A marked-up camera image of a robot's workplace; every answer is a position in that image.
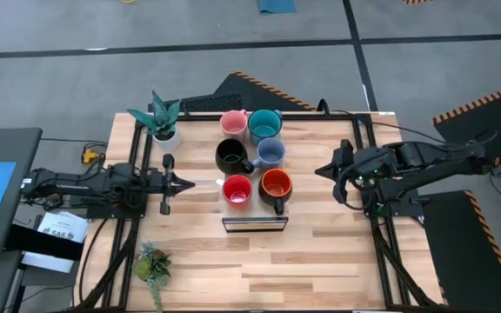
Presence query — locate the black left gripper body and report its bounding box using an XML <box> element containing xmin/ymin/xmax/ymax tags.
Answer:
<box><xmin>145</xmin><ymin>153</ymin><xmax>177</xmax><ymax>216</ymax></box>

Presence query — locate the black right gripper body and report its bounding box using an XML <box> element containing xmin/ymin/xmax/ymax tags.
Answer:
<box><xmin>331</xmin><ymin>138</ymin><xmax>393</xmax><ymax>204</ymax></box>

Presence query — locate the red mug white handle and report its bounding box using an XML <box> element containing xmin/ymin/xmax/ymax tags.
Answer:
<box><xmin>215</xmin><ymin>174</ymin><xmax>254</xmax><ymax>207</ymax></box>

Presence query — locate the all black mug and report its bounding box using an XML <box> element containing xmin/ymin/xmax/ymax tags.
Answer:
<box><xmin>214</xmin><ymin>137</ymin><xmax>256</xmax><ymax>176</ymax></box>

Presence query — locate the orange mug black handle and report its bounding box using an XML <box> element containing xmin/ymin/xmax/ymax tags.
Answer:
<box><xmin>257</xmin><ymin>168</ymin><xmax>294</xmax><ymax>216</ymax></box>

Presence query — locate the lavender mug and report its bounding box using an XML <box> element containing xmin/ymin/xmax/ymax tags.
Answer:
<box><xmin>251</xmin><ymin>137</ymin><xmax>287</xmax><ymax>171</ymax></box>

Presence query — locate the pink mug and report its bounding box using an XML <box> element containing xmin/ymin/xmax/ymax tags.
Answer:
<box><xmin>219</xmin><ymin>109</ymin><xmax>249</xmax><ymax>142</ymax></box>

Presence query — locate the teal mug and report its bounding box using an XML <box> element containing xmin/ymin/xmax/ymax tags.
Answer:
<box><xmin>248</xmin><ymin>108</ymin><xmax>284</xmax><ymax>147</ymax></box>

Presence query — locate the small green succulent plant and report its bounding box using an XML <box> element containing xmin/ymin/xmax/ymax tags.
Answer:
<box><xmin>131</xmin><ymin>241</ymin><xmax>174</xmax><ymax>313</ymax></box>

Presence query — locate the green snake plant white pot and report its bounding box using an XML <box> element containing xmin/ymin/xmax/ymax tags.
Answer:
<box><xmin>126</xmin><ymin>90</ymin><xmax>183</xmax><ymax>153</ymax></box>

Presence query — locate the yellow power plug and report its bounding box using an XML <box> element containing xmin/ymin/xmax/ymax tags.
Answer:
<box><xmin>81</xmin><ymin>147</ymin><xmax>104</xmax><ymax>165</ymax></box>

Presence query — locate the white printed paper sheet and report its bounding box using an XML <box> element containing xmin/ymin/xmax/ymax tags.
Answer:
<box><xmin>21</xmin><ymin>211</ymin><xmax>90</xmax><ymax>274</ymax></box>

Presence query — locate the black triangular hazard stripe mat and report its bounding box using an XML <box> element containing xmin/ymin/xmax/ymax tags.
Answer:
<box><xmin>148</xmin><ymin>70</ymin><xmax>317</xmax><ymax>113</ymax></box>

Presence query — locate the black hazard stripe floor mat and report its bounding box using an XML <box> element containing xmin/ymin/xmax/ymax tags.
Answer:
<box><xmin>419</xmin><ymin>190</ymin><xmax>501</xmax><ymax>313</ymax></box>
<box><xmin>431</xmin><ymin>80</ymin><xmax>501</xmax><ymax>169</ymax></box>

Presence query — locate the grey desk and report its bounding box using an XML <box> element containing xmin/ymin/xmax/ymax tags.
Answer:
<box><xmin>0</xmin><ymin>127</ymin><xmax>43</xmax><ymax>260</ymax></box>

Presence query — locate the blue floor mat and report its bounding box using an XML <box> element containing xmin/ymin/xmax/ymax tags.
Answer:
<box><xmin>257</xmin><ymin>0</ymin><xmax>297</xmax><ymax>15</ymax></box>

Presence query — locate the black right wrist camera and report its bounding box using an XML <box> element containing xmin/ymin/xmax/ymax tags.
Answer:
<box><xmin>354</xmin><ymin>150</ymin><xmax>377</xmax><ymax>169</ymax></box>

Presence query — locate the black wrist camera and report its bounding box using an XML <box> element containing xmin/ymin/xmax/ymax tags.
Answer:
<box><xmin>354</xmin><ymin>150</ymin><xmax>377</xmax><ymax>169</ymax></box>
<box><xmin>148</xmin><ymin>171</ymin><xmax>164</xmax><ymax>192</ymax></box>

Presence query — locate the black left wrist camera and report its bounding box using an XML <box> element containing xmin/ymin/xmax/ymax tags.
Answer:
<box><xmin>148</xmin><ymin>171</ymin><xmax>164</xmax><ymax>192</ymax></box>

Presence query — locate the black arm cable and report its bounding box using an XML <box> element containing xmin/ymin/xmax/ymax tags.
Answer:
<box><xmin>332</xmin><ymin>109</ymin><xmax>498</xmax><ymax>147</ymax></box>

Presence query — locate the black aluminium table frame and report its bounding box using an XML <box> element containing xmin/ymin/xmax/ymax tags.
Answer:
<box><xmin>74</xmin><ymin>111</ymin><xmax>445</xmax><ymax>312</ymax></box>

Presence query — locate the wooden shelf black metal frame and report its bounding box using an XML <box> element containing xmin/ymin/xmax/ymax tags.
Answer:
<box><xmin>220</xmin><ymin>113</ymin><xmax>290</xmax><ymax>234</ymax></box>

